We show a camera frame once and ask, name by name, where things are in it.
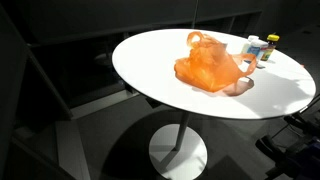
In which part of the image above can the round white pedestal table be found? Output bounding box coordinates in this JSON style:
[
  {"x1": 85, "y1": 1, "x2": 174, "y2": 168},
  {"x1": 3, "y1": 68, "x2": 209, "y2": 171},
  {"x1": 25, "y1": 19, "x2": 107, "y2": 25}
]
[{"x1": 19, "y1": 9, "x2": 264, "y2": 121}]

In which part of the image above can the black clamp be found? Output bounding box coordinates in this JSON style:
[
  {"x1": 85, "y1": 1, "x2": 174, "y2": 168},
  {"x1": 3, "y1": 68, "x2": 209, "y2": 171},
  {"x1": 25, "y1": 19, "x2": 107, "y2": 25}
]
[
  {"x1": 283, "y1": 112, "x2": 320, "y2": 138},
  {"x1": 254, "y1": 134, "x2": 303, "y2": 169}
]

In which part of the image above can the grey table pole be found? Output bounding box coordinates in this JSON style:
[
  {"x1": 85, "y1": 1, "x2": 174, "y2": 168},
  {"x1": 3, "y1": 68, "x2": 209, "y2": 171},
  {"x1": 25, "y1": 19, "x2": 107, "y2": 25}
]
[{"x1": 173, "y1": 111, "x2": 191, "y2": 152}]

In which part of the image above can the white round table base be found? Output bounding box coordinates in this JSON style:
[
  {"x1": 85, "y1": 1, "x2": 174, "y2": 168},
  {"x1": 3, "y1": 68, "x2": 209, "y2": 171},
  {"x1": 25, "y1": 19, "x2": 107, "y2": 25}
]
[{"x1": 148, "y1": 123, "x2": 208, "y2": 180}]

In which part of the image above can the white pill bottle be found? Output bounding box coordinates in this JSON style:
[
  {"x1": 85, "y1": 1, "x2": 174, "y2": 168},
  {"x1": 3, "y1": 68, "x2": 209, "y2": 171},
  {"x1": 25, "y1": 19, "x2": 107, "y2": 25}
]
[{"x1": 241, "y1": 34, "x2": 260, "y2": 54}]

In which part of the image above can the yellow cap supplement bottle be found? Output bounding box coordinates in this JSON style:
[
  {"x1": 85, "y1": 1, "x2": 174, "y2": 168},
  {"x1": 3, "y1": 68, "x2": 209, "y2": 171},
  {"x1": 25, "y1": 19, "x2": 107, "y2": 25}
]
[{"x1": 260, "y1": 33, "x2": 281, "y2": 62}]

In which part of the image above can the orange plastic bag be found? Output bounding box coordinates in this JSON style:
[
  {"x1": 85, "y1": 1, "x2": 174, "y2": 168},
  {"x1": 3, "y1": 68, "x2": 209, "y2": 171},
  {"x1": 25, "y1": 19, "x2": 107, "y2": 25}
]
[{"x1": 173, "y1": 31, "x2": 258, "y2": 93}]

